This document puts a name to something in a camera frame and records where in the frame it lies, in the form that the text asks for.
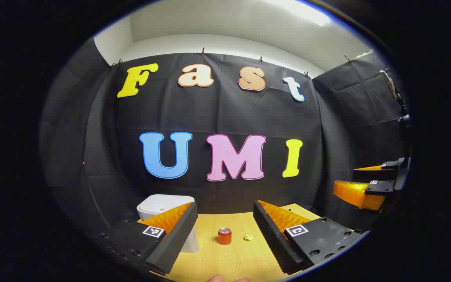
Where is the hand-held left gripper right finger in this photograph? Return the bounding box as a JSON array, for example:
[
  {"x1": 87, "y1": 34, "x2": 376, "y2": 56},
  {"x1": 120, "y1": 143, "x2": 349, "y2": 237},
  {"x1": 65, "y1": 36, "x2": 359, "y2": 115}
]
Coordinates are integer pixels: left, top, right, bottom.
[{"x1": 253, "y1": 200, "x2": 367, "y2": 275}]

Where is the wooden desktop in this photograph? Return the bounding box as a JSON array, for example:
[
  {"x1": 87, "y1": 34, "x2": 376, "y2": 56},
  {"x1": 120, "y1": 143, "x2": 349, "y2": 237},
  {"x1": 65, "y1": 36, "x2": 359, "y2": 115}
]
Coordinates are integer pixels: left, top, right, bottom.
[{"x1": 147, "y1": 204, "x2": 324, "y2": 282}]

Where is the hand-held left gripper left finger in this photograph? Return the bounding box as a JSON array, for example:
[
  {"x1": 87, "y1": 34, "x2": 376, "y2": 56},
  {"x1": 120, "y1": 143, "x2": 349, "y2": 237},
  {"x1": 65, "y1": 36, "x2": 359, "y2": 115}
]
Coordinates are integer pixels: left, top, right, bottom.
[{"x1": 92, "y1": 202, "x2": 198, "y2": 276}]

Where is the white desktop garbage bin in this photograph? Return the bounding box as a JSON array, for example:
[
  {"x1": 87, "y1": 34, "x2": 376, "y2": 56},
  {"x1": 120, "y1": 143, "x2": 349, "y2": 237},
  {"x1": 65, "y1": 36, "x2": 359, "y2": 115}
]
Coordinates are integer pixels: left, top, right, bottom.
[{"x1": 137, "y1": 194, "x2": 199, "y2": 253}]

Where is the black backdrop cloth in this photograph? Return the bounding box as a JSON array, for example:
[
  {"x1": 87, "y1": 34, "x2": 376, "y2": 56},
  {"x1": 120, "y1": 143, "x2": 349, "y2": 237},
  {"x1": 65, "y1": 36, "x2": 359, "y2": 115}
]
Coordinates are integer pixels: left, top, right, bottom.
[{"x1": 40, "y1": 37, "x2": 410, "y2": 243}]

